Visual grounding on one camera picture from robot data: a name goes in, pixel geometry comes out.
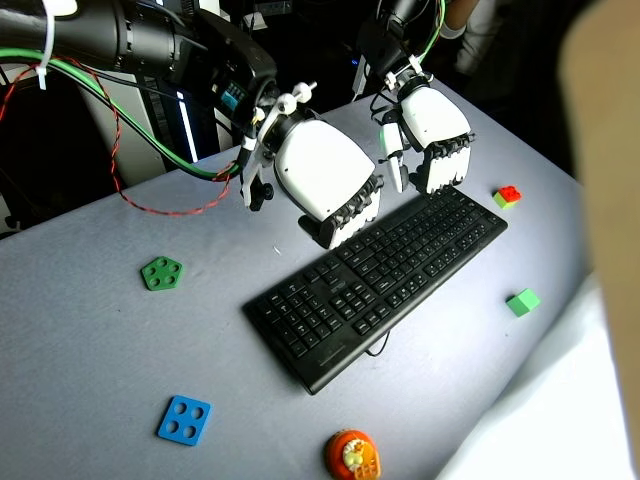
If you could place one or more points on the green cube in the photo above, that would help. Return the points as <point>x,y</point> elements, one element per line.
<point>523,303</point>

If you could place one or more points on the tan board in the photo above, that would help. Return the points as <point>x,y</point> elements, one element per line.
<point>610,150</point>

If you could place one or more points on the grey table cloth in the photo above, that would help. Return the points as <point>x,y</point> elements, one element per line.
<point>100,350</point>

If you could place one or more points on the blue square peg block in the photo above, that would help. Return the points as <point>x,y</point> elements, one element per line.
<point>185,421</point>

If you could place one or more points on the green pentagon peg block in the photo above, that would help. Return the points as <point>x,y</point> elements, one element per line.
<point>161,274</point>

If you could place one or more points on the person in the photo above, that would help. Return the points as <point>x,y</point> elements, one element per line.
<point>475,45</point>

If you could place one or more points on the black computer keyboard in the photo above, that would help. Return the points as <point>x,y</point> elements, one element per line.
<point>380,280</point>

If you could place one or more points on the orange toy food piece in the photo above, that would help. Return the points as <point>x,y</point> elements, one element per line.
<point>352,456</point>

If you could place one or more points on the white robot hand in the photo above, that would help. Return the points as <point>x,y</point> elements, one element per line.
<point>320,165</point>
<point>432,115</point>

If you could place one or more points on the red and green brick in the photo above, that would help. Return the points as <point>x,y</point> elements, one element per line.
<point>507,196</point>

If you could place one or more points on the white zip tie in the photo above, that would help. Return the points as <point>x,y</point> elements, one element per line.
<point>46,50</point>

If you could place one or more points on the computer tower with light strip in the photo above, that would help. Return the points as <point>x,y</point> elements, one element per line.
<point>187,130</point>

